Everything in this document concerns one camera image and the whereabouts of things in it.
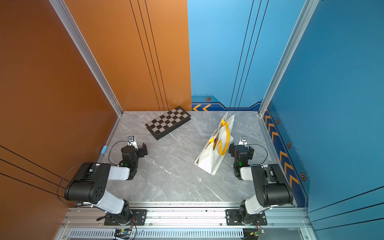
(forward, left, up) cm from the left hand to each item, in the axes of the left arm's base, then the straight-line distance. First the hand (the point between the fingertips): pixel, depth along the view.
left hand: (137, 142), depth 94 cm
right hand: (0, -67, 0) cm, 67 cm away
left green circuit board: (-46, -4, -9) cm, 47 cm away
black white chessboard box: (+18, -14, -3) cm, 23 cm away
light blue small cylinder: (-1, +26, -10) cm, 28 cm away
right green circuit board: (-45, -67, -6) cm, 81 cm away
